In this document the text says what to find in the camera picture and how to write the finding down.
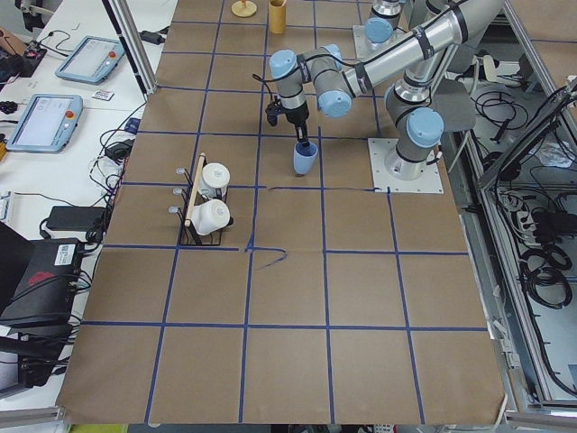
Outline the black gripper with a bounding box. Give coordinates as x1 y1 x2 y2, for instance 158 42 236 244
284 102 308 146

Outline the light blue cup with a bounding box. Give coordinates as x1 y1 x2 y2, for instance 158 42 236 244
293 142 318 176

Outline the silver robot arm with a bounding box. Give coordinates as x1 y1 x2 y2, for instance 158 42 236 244
364 0 405 50
266 1 503 180

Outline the white mug far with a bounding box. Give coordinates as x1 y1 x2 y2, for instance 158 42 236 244
198 162 230 199

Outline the white mug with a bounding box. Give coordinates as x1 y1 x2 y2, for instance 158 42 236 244
198 162 230 199
192 199 234 235

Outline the bamboo cylinder holder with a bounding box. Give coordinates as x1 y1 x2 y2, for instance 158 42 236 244
269 0 288 34

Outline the white mug near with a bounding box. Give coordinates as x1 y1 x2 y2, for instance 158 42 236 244
192 199 234 235

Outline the wooden rack rod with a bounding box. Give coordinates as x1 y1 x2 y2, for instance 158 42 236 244
184 152 206 227

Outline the teach pendant far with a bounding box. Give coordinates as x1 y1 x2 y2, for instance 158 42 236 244
55 36 124 85

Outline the teach pendant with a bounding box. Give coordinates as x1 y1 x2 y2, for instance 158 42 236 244
55 36 124 85
6 94 83 153

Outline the black power adapter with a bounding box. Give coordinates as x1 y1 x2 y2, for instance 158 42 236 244
46 206 105 231

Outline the teach pendant near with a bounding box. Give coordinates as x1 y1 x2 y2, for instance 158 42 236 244
6 94 83 153

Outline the black computer box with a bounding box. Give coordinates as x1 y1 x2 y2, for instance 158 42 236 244
1 224 84 328

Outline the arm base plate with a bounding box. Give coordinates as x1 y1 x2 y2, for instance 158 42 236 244
353 20 404 60
368 138 444 194

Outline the black wire mug rack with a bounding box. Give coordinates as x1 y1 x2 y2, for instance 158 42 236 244
169 162 234 246

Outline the aluminium frame post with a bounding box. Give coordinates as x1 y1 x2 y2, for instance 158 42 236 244
102 0 158 95

